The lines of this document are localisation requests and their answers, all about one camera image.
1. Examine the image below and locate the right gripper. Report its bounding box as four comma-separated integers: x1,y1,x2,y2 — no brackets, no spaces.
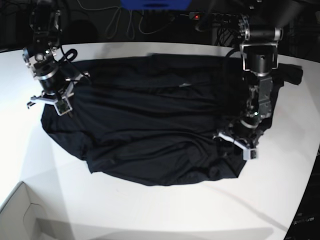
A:
26,71,91,110

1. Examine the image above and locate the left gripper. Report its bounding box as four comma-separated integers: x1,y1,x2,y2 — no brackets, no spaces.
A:
212,124,263,151

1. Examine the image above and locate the black t-shirt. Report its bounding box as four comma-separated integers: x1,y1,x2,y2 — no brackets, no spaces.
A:
40,53,304,188

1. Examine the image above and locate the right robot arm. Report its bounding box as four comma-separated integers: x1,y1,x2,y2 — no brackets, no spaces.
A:
22,0,90,116

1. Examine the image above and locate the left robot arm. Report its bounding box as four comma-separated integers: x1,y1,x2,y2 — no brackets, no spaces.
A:
214,0,318,161

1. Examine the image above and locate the blue plastic bin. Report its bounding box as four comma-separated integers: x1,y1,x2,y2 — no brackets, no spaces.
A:
120,0,192,11

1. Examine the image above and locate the black power strip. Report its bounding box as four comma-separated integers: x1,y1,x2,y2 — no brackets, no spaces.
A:
187,11,241,24

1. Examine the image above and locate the white cardboard box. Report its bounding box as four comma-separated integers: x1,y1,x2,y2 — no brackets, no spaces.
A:
0,182,45,240

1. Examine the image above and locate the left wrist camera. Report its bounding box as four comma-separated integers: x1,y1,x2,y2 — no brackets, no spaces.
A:
242,148,258,161

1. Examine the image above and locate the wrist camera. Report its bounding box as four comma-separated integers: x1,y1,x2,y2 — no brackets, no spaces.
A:
54,98,73,116
242,148,258,161

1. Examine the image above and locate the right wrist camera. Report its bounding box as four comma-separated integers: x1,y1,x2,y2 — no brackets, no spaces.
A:
54,98,73,116

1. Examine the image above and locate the grey looped cable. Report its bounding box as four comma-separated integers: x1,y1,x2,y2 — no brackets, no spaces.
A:
104,7,176,40

